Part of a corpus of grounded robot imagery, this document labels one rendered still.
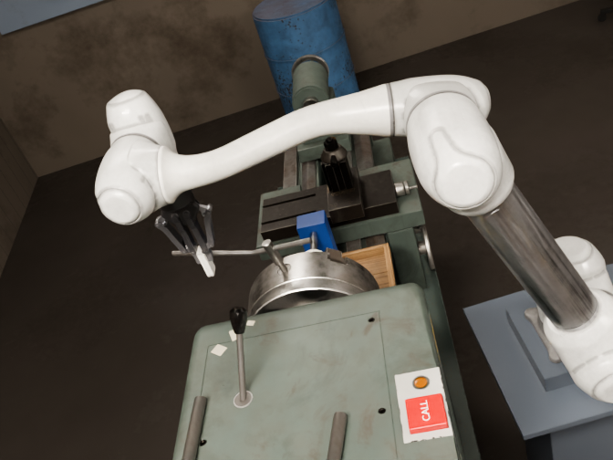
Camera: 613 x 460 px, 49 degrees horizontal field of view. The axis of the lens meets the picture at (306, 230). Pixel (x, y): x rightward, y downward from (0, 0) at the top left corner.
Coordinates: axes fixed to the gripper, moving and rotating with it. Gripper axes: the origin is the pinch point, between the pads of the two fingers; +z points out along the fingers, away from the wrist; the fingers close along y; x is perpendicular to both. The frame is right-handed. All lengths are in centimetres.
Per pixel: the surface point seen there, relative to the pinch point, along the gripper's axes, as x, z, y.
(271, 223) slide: -55, 32, -2
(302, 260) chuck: 0.0, 6.0, -20.4
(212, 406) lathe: 37.1, 4.3, -4.2
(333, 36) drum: -290, 70, -22
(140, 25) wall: -339, 43, 107
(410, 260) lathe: -50, 56, -42
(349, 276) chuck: 3.4, 10.4, -29.9
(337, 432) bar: 49, 2, -27
